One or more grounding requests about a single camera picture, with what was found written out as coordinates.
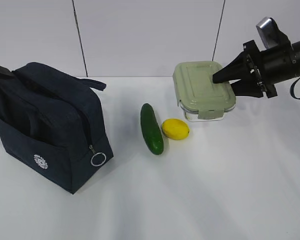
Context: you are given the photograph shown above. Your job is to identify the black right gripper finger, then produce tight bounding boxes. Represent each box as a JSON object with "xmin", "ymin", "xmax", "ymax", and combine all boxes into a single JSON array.
[
  {"xmin": 230, "ymin": 77, "xmax": 267, "ymax": 98},
  {"xmin": 212, "ymin": 51, "xmax": 250, "ymax": 84}
]

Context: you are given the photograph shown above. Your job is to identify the yellow lemon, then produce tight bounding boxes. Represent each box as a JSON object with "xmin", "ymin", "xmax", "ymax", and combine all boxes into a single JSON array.
[{"xmin": 161, "ymin": 118, "xmax": 190, "ymax": 140}]

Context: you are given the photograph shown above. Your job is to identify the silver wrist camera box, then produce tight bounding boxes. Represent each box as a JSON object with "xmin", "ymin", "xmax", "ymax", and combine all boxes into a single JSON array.
[{"xmin": 256, "ymin": 16, "xmax": 280, "ymax": 49}]

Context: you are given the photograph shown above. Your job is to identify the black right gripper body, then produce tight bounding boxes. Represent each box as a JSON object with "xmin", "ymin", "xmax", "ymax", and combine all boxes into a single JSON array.
[{"xmin": 243, "ymin": 40, "xmax": 296, "ymax": 98}]

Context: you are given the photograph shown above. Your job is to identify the green cucumber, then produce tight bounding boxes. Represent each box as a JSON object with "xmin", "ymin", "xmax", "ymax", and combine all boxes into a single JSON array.
[{"xmin": 140, "ymin": 103, "xmax": 164, "ymax": 155}]

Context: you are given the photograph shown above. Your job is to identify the dark navy lunch bag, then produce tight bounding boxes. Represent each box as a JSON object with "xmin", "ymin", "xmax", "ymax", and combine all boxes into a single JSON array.
[{"xmin": 0, "ymin": 62, "xmax": 114, "ymax": 194}]

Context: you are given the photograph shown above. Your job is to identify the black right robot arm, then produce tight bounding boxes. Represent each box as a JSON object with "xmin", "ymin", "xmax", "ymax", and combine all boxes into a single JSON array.
[{"xmin": 212, "ymin": 40, "xmax": 300, "ymax": 99}]

